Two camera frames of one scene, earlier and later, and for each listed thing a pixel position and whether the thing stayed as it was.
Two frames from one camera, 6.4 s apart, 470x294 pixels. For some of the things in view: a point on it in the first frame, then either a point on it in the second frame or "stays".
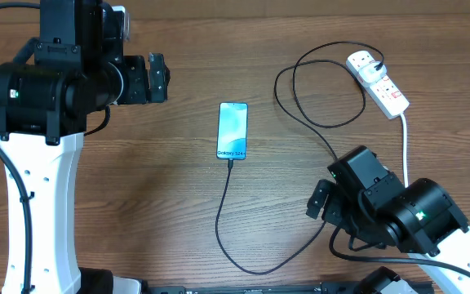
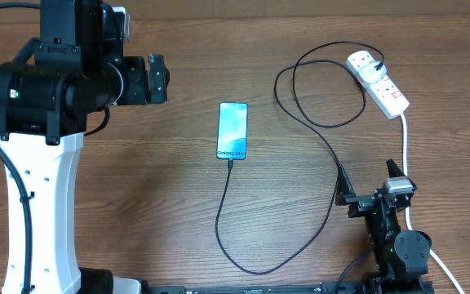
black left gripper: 143,91 stays
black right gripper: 335,215 -> 360,203
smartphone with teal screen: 232,131 stays
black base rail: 343,287 stays
